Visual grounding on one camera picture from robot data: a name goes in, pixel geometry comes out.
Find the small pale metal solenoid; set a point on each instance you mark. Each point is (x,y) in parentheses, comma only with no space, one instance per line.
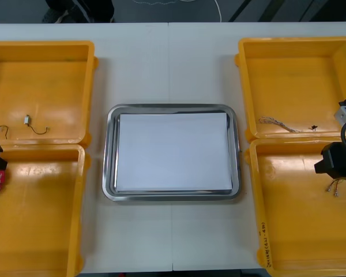
(26,119)

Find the steel tray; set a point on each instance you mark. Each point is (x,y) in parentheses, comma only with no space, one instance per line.
(111,161)

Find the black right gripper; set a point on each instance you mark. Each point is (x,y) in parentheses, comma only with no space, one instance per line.
(341,161)

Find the white sheet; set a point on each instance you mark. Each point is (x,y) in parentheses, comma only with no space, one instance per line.
(173,153)

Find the small dark metal solenoid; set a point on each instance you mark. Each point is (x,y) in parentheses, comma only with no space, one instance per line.
(1,128)

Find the yellow-orange plastic bin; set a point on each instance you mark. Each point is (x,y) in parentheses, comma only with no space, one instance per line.
(60,86)
(300,225)
(46,216)
(291,80)

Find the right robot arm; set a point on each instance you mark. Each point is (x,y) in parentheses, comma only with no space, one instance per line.
(345,114)

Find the person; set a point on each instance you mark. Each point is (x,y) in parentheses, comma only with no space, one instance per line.
(80,10)

